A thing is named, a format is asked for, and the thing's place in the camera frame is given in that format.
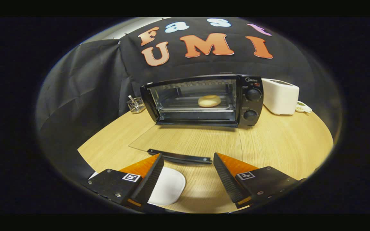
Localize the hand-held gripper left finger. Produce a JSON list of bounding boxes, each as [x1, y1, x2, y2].
[[87, 153, 165, 210]]

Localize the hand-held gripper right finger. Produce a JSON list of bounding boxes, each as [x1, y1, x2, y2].
[[213, 152, 307, 209]]

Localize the golden bagel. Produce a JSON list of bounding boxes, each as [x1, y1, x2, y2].
[[198, 95, 222, 107]]

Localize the black toaster oven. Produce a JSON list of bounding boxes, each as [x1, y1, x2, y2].
[[129, 74, 264, 165]]

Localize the white bread toaster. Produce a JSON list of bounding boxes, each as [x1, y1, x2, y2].
[[262, 79, 300, 115]]

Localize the white plate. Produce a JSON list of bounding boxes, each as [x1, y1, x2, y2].
[[89, 167, 186, 206]]

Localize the black backdrop cloth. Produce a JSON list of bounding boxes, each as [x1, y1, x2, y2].
[[36, 17, 343, 183]]

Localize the wire utensil holder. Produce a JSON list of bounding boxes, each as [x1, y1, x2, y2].
[[127, 95, 146, 114]]

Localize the white power cable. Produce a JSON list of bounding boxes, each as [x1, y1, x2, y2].
[[296, 101, 313, 113]]

